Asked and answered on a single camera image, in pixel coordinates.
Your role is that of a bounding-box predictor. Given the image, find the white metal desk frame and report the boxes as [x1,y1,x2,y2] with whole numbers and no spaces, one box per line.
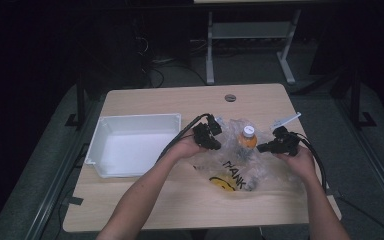
[205,9,303,86]

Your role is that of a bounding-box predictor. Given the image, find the person's right hand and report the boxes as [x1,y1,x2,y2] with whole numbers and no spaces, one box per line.
[274,146,317,183]

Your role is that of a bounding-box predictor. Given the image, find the black metal stand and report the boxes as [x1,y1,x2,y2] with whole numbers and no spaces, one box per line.
[348,64,378,129]
[64,74,88,131]

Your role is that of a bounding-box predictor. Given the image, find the white plastic bin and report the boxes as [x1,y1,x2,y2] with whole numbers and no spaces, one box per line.
[84,113,183,179]

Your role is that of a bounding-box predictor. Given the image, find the black floor cables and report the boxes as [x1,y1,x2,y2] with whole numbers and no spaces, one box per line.
[136,36,209,88]

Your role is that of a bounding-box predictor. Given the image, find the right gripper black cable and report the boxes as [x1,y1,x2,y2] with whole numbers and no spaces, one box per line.
[295,132,328,192]

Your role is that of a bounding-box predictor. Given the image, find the orange juice bottle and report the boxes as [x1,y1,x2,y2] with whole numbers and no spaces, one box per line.
[236,124,258,158]

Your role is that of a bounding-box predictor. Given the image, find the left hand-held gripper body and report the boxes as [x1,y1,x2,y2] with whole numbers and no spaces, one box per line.
[193,114,227,148]

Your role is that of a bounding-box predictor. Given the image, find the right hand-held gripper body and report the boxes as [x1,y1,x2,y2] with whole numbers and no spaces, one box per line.
[269,112,303,157]

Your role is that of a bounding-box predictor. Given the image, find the clear plastic bag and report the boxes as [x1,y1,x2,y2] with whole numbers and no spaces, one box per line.
[188,116,302,194]

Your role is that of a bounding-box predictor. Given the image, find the person's left hand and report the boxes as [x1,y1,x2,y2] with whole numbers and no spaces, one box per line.
[166,133,208,163]

